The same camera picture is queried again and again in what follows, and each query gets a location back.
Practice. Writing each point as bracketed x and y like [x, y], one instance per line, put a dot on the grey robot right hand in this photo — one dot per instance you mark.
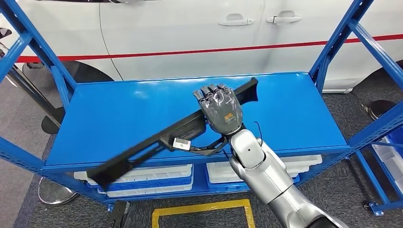
[223, 113]

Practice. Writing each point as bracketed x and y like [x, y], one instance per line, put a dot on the black plastic plate bracket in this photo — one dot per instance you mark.
[126, 163]

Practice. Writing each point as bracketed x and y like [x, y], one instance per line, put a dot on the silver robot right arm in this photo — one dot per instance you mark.
[267, 179]

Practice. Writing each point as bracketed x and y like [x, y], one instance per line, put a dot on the blue metal shelf rack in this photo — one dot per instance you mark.
[126, 119]

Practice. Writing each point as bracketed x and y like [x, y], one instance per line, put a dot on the blue wheeled shelf rack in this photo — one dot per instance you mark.
[376, 192]

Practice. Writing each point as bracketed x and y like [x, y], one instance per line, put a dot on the white plastic bin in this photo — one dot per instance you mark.
[220, 171]
[157, 173]
[148, 191]
[388, 160]

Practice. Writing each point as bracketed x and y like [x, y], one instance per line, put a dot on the blue plastic bin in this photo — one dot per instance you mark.
[397, 138]
[151, 184]
[220, 186]

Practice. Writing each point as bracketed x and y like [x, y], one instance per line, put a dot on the white car with red stripe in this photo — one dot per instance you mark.
[173, 31]

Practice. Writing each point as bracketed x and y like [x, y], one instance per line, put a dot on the black round stanchion base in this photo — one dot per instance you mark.
[382, 110]

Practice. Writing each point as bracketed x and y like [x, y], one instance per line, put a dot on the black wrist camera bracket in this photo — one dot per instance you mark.
[209, 150]

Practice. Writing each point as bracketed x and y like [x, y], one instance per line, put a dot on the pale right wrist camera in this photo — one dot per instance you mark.
[181, 144]

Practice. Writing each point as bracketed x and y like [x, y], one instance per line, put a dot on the black base stanchion post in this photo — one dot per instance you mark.
[52, 121]

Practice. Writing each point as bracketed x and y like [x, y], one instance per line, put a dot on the chrome stanchion post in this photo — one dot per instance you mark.
[56, 193]

